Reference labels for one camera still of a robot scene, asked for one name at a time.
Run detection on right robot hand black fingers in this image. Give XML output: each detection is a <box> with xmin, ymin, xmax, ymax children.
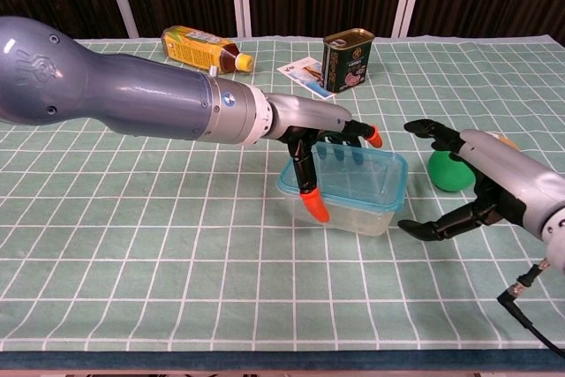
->
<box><xmin>396</xmin><ymin>118</ymin><xmax>565</xmax><ymax>244</ymax></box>

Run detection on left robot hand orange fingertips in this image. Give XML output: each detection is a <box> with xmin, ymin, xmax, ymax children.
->
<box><xmin>263</xmin><ymin>92</ymin><xmax>385</xmax><ymax>224</ymax></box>

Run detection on translucent blue container lid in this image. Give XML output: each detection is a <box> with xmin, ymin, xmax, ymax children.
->
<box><xmin>275</xmin><ymin>141</ymin><xmax>409</xmax><ymax>215</ymax></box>

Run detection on clear plastic container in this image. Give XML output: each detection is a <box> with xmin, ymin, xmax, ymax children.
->
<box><xmin>276</xmin><ymin>141</ymin><xmax>409</xmax><ymax>238</ymax></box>

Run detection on round tin red label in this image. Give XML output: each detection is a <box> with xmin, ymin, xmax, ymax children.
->
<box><xmin>493</xmin><ymin>132</ymin><xmax>521</xmax><ymax>152</ymax></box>

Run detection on printed paper card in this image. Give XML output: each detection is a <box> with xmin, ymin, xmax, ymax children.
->
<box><xmin>276</xmin><ymin>56</ymin><xmax>335</xmax><ymax>100</ymax></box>

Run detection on green ball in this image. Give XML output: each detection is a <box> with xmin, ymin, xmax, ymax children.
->
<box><xmin>426</xmin><ymin>149</ymin><xmax>478</xmax><ymax>193</ymax></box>

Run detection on green luncheon meat can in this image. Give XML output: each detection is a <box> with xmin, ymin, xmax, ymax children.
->
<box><xmin>322</xmin><ymin>27</ymin><xmax>376</xmax><ymax>94</ymax></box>

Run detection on yellow label tea bottle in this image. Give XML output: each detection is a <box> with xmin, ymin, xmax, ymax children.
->
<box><xmin>161</xmin><ymin>25</ymin><xmax>256</xmax><ymax>75</ymax></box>

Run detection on green checkered tablecloth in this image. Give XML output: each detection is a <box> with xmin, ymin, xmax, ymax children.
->
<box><xmin>0</xmin><ymin>34</ymin><xmax>565</xmax><ymax>353</ymax></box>

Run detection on black cable with plug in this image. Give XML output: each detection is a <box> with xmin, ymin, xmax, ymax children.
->
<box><xmin>496</xmin><ymin>261</ymin><xmax>565</xmax><ymax>359</ymax></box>

